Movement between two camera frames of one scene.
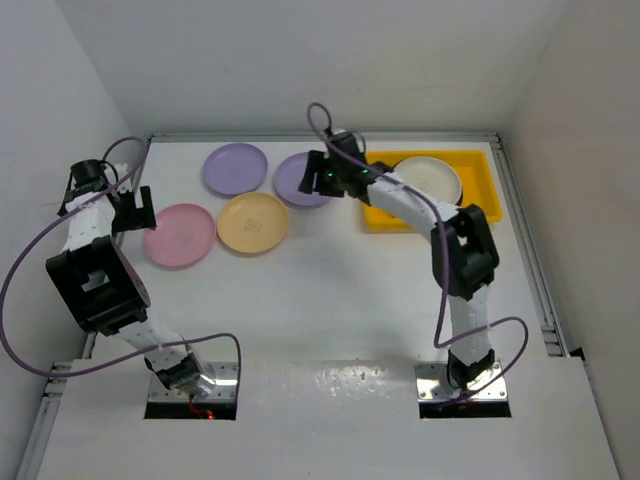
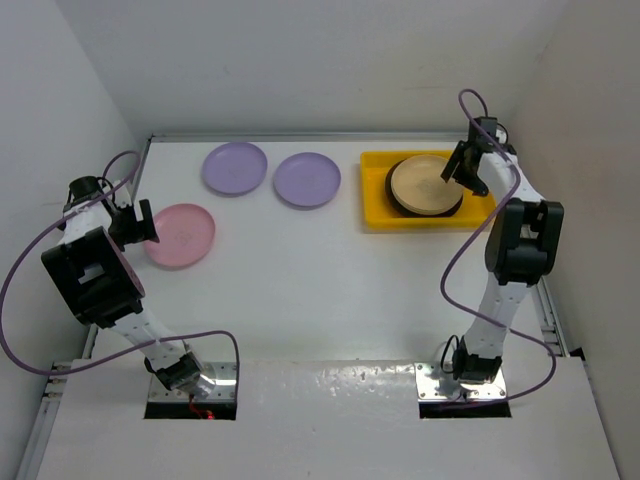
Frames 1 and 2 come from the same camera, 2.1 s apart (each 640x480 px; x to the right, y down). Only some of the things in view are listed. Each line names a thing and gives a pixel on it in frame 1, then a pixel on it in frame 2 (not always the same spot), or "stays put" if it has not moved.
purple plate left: [234, 168] stays put
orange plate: [252, 222] -> [417, 185]
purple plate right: [287, 182] stays put
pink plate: [184, 235] stays put
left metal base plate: [225, 376] stays put
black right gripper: [318, 165] -> [454, 168]
